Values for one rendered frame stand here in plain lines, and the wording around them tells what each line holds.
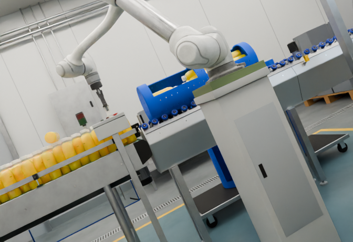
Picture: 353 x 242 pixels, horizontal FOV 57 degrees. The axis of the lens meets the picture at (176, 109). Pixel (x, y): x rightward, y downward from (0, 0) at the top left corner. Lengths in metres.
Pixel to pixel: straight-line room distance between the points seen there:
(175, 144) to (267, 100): 0.80
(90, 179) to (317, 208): 1.27
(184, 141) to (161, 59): 3.64
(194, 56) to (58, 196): 1.19
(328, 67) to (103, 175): 1.82
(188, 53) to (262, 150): 0.59
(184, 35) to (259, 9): 5.19
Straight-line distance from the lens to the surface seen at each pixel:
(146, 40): 5.78
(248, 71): 1.65
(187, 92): 2.22
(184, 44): 1.46
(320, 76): 2.70
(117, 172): 2.06
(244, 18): 6.45
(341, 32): 2.56
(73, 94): 5.33
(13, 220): 2.18
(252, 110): 1.62
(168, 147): 2.20
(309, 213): 1.80
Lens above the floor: 1.02
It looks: 1 degrees down
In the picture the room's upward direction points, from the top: 24 degrees counter-clockwise
